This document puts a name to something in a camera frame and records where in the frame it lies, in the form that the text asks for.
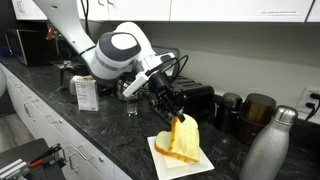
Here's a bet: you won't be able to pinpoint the steel coffee carafe front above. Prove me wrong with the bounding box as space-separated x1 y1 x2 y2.
60 64 95 96

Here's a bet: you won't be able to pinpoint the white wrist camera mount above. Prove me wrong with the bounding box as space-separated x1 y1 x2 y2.
123 72 149 97

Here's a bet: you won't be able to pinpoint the white square plate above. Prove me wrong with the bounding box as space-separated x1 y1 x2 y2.
147 136 214 180

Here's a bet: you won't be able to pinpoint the steel coffee carafe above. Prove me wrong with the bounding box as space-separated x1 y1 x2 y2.
116 80 130 101
60 64 95 96

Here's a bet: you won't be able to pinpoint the black orange clamp near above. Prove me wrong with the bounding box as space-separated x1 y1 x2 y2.
28 143 62 168

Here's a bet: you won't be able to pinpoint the bread slice from toaster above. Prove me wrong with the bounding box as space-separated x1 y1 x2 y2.
169 114 200 162

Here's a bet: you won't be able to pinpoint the dark brown canister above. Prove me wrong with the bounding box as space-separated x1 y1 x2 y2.
235 93 276 145

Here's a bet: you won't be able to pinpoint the black cart top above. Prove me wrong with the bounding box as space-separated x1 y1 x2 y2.
0 138 66 180

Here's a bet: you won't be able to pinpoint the wall power outlet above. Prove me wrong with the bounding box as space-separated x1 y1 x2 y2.
296 86 320 114

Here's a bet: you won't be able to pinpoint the black steel travel mug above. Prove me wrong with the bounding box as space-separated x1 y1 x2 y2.
214 92 242 133

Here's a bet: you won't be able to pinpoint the chrome black toaster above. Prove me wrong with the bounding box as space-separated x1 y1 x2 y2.
148 75 216 125

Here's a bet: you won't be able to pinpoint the aluminium extrusion rails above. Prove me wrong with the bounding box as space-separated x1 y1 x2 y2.
0 159 30 180

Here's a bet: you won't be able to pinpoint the black microwave oven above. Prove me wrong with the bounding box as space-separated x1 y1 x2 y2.
5 29 57 66

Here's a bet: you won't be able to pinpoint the silver metal water bottle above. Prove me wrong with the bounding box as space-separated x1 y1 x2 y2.
239 105 298 180

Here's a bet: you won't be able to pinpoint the steel coffee carafe rear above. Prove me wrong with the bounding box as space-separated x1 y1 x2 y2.
116 80 130 101

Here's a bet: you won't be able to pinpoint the commercial coffee brewer machine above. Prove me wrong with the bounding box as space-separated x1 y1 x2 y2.
46 26 89 104

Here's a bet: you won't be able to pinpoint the bread slice on plate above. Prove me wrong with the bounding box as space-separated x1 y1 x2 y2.
154 131 189 163

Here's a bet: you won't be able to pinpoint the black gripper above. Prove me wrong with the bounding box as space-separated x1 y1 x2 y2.
149 72 185 122

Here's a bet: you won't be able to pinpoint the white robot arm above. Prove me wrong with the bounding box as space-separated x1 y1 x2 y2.
33 0 185 121

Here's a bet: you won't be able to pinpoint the black power cable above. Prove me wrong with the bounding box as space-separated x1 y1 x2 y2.
293 93 320 141

